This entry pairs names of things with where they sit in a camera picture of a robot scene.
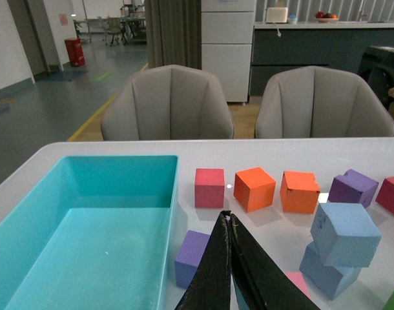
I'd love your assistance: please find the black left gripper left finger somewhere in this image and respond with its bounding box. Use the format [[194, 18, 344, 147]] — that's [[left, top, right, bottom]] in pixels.
[[176, 211, 231, 309]]

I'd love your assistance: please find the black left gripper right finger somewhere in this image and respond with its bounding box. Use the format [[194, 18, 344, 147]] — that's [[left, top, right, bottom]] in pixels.
[[229, 214, 318, 309]]

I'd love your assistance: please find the light blue foam cube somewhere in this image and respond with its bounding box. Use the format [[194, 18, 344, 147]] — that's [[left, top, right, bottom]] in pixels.
[[311, 202, 381, 268]]

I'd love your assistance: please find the pink foam cube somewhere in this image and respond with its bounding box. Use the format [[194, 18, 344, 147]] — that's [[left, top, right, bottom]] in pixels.
[[285, 272, 311, 298]]

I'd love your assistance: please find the purple foam cube left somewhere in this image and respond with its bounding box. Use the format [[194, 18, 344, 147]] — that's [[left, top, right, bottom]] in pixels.
[[174, 231, 210, 289]]

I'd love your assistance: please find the orange foam cube left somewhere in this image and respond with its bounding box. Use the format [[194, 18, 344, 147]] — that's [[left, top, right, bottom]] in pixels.
[[233, 167, 276, 212]]

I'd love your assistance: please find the orange foam cube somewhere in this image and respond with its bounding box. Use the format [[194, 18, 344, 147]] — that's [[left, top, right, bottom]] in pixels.
[[233, 167, 276, 212], [280, 170, 320, 214]]

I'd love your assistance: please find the orange foam cube right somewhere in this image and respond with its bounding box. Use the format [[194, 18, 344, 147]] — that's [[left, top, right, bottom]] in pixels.
[[280, 170, 320, 214]]

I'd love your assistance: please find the crimson foam cube left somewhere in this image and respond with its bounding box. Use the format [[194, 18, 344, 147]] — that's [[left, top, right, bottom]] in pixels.
[[194, 168, 225, 209]]

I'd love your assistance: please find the teal plastic bin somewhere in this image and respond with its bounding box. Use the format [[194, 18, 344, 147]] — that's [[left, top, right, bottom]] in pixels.
[[0, 156, 178, 309]]

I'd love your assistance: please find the purple notched foam cube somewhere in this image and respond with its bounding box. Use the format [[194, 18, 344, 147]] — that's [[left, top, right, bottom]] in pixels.
[[327, 169, 378, 208]]

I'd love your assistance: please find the dark red foam cube right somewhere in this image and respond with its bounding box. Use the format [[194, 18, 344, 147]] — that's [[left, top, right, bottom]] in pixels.
[[375, 176, 394, 215]]

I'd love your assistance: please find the grey armchair right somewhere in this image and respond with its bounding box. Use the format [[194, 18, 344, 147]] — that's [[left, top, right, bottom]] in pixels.
[[254, 66, 394, 139]]

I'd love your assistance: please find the grey armchair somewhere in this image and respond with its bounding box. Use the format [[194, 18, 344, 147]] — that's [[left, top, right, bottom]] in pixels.
[[254, 66, 394, 139], [101, 65, 234, 141]]

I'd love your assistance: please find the grey armchair left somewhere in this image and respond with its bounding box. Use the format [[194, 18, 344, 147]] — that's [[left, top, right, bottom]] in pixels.
[[101, 65, 234, 141]]

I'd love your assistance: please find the dark grey counter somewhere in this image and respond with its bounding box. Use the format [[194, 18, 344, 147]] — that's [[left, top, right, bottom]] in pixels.
[[249, 22, 394, 96]]

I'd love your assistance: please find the dark grey appliance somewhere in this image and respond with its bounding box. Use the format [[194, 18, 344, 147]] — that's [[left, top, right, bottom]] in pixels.
[[357, 46, 394, 110]]

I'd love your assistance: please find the grey curtain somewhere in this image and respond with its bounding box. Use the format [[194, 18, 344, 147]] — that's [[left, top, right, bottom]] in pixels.
[[145, 0, 202, 69]]

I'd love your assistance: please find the white drawer cabinet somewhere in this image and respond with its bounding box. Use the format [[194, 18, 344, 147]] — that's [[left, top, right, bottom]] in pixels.
[[201, 0, 256, 103]]

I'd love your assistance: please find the white toaster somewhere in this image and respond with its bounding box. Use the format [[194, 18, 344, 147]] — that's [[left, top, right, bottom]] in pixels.
[[265, 7, 288, 23]]

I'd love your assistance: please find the fruit bowl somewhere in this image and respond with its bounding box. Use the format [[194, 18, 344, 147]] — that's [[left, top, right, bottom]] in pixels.
[[315, 11, 338, 23]]

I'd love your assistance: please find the red fire extinguisher box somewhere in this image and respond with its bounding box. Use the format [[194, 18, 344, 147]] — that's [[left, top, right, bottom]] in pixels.
[[65, 38, 85, 67]]

